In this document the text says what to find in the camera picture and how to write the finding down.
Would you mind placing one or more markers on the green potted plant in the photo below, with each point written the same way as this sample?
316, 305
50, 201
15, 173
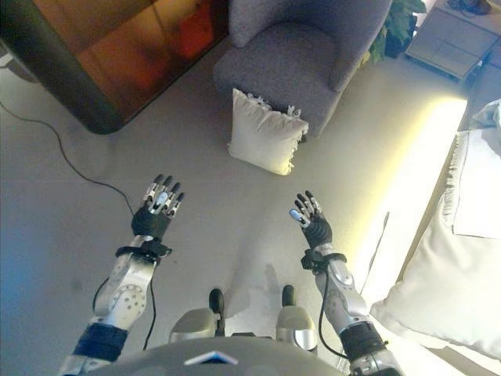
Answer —
395, 27

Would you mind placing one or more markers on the silver robot leg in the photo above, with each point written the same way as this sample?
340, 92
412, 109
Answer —
293, 321
192, 323

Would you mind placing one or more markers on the white bedside cabinet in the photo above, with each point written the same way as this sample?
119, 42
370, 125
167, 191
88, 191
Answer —
450, 43

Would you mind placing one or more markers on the silver left robot leg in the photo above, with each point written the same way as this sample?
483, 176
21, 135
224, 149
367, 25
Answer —
192, 323

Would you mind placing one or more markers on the white fringed throw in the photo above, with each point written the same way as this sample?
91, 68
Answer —
481, 188

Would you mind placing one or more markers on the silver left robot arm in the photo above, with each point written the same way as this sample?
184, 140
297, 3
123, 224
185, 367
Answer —
125, 297

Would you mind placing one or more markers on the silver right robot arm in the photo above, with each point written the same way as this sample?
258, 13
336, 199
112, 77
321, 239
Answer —
344, 290

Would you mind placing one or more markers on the large plain white cushion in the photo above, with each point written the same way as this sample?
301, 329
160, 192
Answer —
450, 293

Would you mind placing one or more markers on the white fringed cushion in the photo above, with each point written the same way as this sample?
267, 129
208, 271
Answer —
266, 133

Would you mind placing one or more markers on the silver right robot leg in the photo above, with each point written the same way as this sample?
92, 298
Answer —
293, 321

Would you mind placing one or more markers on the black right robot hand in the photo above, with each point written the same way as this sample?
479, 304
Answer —
319, 231

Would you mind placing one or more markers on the black lamp stand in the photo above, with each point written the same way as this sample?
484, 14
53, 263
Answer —
469, 6

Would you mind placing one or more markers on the grey robot torso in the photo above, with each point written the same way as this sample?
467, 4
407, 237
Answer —
219, 356

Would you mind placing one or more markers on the crumpled white cloth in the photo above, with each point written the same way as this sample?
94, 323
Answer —
487, 115

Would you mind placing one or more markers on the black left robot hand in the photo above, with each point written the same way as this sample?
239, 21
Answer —
150, 223

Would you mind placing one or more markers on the grey fabric armchair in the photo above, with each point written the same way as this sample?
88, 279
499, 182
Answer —
282, 66

